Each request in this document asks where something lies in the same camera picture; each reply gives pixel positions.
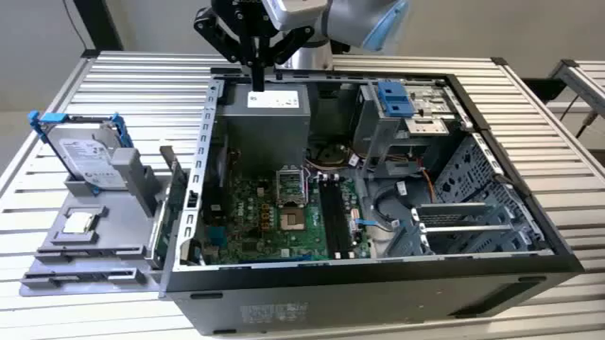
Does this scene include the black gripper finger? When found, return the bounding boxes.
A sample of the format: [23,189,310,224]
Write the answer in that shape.
[193,6,261,92]
[258,27,317,92]

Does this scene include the RAM stick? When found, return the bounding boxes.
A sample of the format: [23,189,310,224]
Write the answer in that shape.
[23,271,139,284]
[38,247,143,257]

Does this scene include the black RAM slot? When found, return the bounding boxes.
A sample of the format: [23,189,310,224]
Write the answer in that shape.
[329,172,357,260]
[316,172,338,260]
[320,172,344,260]
[325,172,350,260]

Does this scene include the grey power supply unit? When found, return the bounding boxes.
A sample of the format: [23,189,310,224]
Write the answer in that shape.
[215,81,313,171]

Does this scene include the grey metal drive cage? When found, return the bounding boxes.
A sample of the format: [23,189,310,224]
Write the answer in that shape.
[352,79,475,178]

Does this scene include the metal socket cover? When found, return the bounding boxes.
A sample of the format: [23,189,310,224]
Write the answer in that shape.
[276,169,306,208]

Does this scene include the hard disk in blue carrier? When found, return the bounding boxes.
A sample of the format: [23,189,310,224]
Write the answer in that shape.
[28,110,134,196]

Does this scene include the CPU socket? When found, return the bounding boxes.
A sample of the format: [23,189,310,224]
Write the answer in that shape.
[278,207,309,231]

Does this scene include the green graphics card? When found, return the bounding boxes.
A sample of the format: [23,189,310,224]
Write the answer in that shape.
[145,144,191,269]

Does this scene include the grey parts rack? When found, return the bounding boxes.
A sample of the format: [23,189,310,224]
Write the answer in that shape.
[18,144,190,297]

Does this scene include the green motherboard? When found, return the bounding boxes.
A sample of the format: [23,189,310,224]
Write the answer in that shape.
[189,169,374,265]

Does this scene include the silver CPU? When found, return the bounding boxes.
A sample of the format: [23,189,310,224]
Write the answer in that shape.
[63,213,99,234]

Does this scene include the blue expansion slot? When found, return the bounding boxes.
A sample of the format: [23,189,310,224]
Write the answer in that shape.
[238,255,330,264]

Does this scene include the grey metal disk bay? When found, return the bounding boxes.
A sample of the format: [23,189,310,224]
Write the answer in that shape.
[410,201,555,256]

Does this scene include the metal slat side table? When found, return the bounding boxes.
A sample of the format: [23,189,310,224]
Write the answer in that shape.
[548,59,605,120]

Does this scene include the black PC case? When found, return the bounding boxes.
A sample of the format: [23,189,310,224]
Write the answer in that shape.
[158,67,588,336]

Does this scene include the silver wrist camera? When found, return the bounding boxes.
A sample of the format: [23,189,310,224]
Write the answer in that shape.
[261,0,329,32]

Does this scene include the black post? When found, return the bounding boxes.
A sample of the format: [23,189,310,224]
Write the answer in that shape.
[74,0,125,58]

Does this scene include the blue plastic drive bracket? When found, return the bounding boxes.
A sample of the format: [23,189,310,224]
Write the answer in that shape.
[377,81,416,118]

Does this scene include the yellow white wire bundle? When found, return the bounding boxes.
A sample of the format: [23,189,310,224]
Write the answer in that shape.
[302,140,368,171]

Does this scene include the wire locking lever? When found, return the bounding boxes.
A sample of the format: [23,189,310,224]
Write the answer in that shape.
[302,165,314,208]

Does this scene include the black looped cable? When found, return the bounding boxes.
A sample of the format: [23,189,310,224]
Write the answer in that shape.
[372,180,412,232]

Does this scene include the orange wire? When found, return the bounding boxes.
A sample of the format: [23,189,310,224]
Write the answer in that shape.
[420,166,438,205]

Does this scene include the black cable with blue plug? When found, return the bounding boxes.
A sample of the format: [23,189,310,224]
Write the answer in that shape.
[350,218,401,230]

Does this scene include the black metal bracket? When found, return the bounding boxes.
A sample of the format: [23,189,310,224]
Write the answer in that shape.
[520,76,564,104]

